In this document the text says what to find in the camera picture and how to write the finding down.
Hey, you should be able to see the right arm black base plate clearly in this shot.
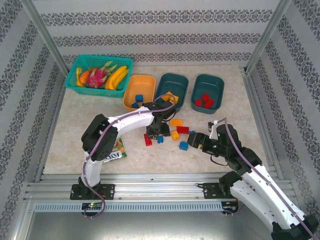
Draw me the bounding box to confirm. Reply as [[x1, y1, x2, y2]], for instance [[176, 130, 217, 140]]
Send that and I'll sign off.
[[202, 181, 250, 200]]

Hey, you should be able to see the teal plastic mesh basket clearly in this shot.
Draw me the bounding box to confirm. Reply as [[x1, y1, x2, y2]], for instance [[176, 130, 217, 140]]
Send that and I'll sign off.
[[64, 54, 134, 98]]

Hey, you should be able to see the dark teal plastic tub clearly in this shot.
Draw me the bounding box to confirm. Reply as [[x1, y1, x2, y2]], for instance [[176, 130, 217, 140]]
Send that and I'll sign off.
[[154, 72, 190, 113], [190, 73, 225, 115]]

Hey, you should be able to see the green Fox's candy bag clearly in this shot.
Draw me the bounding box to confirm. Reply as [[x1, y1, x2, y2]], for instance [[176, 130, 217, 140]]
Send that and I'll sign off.
[[102, 136, 128, 164]]

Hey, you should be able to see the orange toy fruit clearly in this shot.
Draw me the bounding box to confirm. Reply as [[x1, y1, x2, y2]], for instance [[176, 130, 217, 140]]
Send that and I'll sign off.
[[79, 67, 97, 87]]

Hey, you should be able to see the aluminium side rail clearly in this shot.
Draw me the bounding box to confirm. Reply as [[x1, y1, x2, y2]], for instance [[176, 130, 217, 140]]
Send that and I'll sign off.
[[34, 71, 70, 183], [240, 66, 285, 181]]

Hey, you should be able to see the small circuit board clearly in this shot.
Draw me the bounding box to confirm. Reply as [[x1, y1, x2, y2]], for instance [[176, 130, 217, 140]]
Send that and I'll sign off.
[[221, 205, 239, 214], [81, 202, 103, 210]]

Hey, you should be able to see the aluminium frame post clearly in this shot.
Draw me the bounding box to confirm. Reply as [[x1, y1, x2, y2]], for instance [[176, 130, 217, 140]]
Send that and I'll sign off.
[[245, 0, 293, 75], [19, 0, 70, 75]]

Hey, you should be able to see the orange plastic tub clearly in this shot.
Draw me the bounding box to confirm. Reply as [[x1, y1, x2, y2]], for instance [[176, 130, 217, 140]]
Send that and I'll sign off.
[[123, 74, 156, 113]]

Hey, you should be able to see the small yellow toy fruit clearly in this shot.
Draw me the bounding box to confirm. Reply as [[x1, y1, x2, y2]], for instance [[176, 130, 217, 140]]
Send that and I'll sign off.
[[75, 67, 86, 88]]

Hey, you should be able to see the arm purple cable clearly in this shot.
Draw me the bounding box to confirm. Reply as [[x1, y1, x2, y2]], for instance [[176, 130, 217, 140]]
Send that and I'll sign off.
[[81, 93, 177, 220], [212, 117, 320, 240]]

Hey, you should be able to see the slotted grey cable duct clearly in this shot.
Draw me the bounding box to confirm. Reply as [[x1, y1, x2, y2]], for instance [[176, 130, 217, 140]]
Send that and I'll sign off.
[[33, 201, 238, 213]]

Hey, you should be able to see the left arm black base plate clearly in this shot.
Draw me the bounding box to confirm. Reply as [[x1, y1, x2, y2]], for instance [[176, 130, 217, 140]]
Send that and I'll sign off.
[[70, 183, 116, 201]]

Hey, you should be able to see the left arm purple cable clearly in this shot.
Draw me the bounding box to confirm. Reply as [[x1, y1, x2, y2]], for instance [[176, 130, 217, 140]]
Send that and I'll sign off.
[[81, 93, 177, 220]]

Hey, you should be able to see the yellow toy banana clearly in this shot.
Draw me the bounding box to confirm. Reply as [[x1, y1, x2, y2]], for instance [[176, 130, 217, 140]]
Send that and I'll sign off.
[[104, 65, 128, 90], [111, 69, 130, 91]]

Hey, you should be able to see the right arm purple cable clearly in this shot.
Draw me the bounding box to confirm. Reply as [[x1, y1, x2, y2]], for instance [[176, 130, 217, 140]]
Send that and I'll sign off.
[[212, 117, 320, 240]]

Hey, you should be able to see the aluminium mounting rail beam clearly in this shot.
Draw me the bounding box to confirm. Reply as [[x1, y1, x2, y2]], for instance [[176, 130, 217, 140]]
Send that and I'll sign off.
[[23, 172, 295, 202]]

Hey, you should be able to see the pink toy dragon fruit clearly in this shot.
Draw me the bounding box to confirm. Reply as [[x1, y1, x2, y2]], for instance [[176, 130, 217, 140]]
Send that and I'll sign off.
[[86, 60, 118, 89]]

